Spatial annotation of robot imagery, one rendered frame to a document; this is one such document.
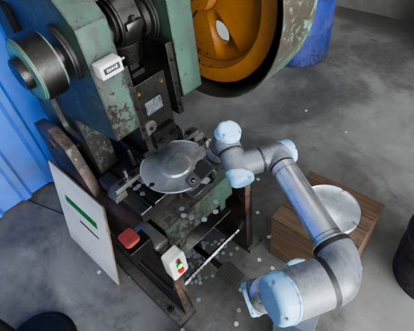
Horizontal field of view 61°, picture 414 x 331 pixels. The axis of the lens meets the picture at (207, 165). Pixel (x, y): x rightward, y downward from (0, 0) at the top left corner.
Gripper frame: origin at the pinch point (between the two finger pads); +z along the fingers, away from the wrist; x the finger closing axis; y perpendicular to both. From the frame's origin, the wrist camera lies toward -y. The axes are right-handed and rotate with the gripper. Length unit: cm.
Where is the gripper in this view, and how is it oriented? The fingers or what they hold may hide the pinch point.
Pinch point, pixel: (200, 181)
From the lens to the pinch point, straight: 132.5
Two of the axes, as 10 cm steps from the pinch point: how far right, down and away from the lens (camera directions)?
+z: -2.2, 4.4, 8.7
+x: -7.2, -6.7, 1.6
